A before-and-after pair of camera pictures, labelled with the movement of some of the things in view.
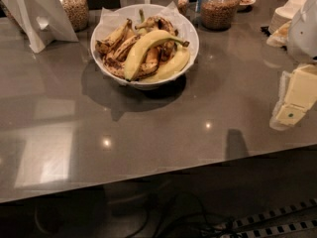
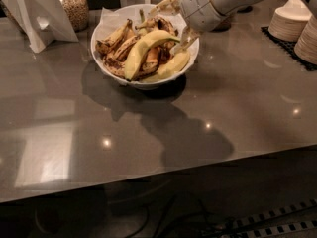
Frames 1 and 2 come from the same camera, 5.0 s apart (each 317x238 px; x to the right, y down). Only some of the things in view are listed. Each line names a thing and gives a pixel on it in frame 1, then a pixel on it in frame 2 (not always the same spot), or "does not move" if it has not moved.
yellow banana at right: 174,67 does not move
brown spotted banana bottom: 115,65 does not move
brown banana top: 155,24 does not move
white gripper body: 303,40 to 197,4
